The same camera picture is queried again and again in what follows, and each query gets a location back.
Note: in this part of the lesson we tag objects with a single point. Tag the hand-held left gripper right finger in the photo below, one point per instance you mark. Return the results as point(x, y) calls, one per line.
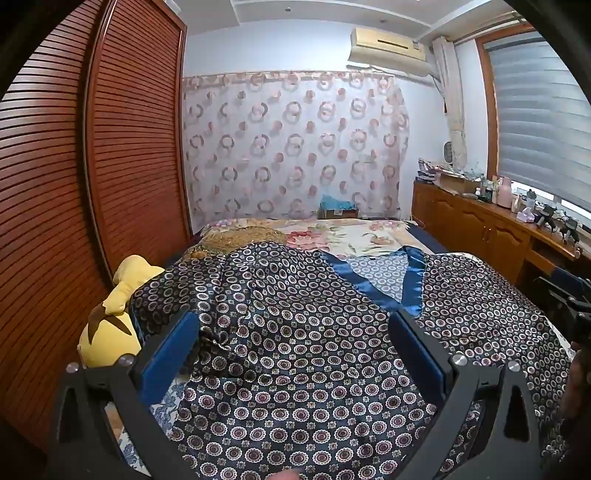
point(415, 350)

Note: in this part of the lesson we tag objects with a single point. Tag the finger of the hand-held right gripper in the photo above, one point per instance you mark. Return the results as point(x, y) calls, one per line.
point(561, 281)

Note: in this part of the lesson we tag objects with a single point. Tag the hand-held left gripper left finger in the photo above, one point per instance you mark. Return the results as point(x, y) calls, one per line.
point(171, 355)

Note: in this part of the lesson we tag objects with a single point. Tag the navy patterned satin robe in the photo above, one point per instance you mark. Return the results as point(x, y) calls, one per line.
point(300, 346)

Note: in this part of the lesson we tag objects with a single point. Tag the black tool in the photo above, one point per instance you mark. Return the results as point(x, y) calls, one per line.
point(547, 217)
point(570, 230)

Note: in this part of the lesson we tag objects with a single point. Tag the lilac tissue pack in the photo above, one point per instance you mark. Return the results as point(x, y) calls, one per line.
point(526, 215)

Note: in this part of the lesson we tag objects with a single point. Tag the yellow plush toy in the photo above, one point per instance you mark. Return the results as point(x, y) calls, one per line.
point(129, 277)

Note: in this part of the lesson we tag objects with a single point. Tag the pink bottle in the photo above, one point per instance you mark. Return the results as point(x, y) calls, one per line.
point(504, 194)

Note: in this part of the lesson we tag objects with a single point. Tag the navy bed cover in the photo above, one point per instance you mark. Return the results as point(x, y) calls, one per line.
point(427, 237)

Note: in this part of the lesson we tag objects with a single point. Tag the wooden sideboard cabinet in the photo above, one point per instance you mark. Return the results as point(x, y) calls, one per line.
point(461, 221)

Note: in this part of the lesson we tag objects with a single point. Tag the rose floral bedsheet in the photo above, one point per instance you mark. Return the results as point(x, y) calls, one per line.
point(351, 230)

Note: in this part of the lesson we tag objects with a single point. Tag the gold pillow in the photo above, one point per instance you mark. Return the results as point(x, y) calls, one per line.
point(240, 237)

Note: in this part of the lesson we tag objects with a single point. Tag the shallow cardboard box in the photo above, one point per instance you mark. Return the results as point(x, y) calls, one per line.
point(457, 184)

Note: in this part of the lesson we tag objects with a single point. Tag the small cardboard box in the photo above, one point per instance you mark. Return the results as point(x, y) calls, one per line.
point(339, 213)

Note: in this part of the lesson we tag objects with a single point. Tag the grey window blind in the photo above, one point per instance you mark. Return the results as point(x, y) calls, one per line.
point(540, 115)

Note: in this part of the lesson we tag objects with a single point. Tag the light blue cloth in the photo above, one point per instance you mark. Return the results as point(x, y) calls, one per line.
point(334, 201)

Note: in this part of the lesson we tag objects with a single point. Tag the small white fan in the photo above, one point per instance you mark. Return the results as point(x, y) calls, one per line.
point(448, 152)

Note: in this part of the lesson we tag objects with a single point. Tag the pile of papers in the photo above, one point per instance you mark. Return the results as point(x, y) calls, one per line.
point(427, 171)

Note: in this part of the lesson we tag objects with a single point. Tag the tied cream curtain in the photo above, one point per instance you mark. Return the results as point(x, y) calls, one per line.
point(455, 115)

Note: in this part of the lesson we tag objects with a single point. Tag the wooden louvered wardrobe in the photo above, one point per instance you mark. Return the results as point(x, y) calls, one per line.
point(129, 138)

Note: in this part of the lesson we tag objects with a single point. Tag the cream air conditioner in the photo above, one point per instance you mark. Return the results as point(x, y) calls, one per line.
point(388, 50)

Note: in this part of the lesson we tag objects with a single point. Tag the wooden window frame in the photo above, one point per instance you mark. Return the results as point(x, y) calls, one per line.
point(487, 115)

